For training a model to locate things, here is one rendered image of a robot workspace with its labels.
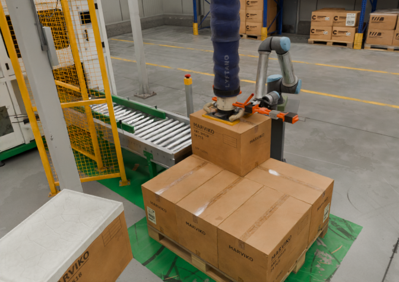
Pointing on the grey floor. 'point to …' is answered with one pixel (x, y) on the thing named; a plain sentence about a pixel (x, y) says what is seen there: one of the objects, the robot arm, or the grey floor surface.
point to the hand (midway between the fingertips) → (254, 108)
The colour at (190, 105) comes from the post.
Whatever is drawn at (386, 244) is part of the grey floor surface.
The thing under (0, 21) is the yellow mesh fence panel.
